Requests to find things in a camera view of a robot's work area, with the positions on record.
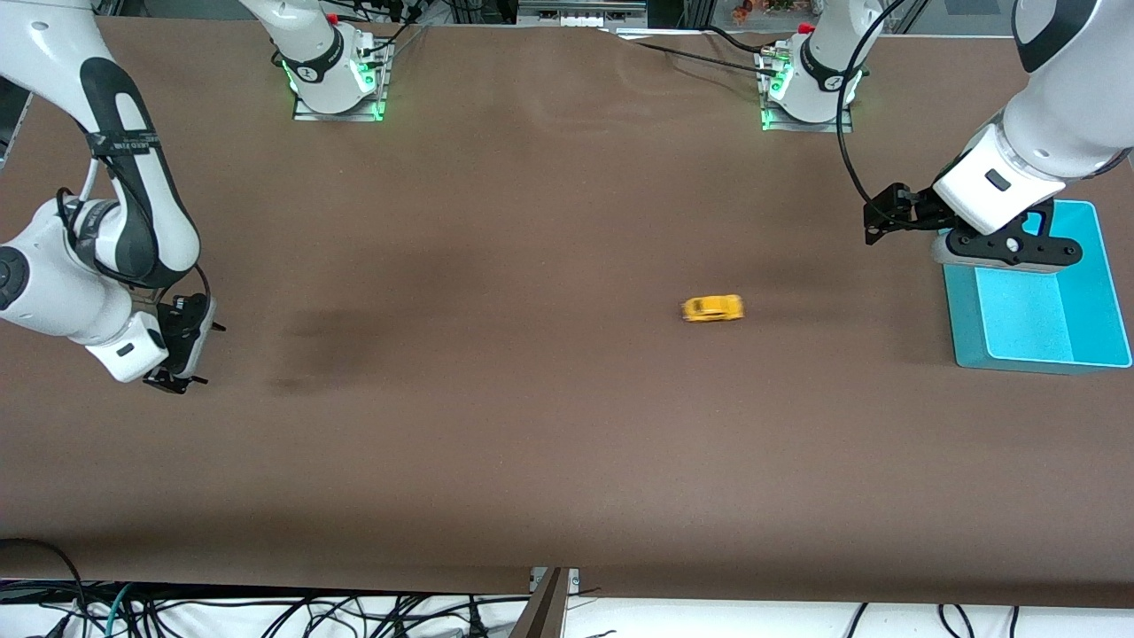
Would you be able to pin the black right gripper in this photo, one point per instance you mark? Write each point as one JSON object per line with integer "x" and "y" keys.
{"x": 186, "y": 335}

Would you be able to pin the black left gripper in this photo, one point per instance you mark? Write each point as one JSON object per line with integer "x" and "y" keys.
{"x": 914, "y": 207}

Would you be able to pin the yellow toy beetle car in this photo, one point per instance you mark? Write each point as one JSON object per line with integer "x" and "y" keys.
{"x": 713, "y": 308}

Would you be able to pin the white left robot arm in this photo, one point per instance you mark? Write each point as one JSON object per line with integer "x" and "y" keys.
{"x": 1063, "y": 115}

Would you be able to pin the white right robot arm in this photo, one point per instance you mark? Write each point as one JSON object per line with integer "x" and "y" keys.
{"x": 53, "y": 275}

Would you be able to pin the turquoise plastic bin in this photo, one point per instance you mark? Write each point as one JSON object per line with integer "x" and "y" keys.
{"x": 1028, "y": 310}

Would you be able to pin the orange objects behind table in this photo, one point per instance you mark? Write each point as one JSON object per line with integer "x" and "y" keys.
{"x": 762, "y": 9}

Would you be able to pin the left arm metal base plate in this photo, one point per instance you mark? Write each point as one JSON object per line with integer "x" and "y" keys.
{"x": 797, "y": 127}

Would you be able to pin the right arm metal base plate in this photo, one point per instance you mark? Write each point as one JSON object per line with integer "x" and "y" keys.
{"x": 337, "y": 116}

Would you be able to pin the metal table frame bracket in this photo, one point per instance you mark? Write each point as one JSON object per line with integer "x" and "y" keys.
{"x": 545, "y": 611}

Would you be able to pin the aluminium frame behind table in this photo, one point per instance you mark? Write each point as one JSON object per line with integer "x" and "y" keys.
{"x": 576, "y": 13}

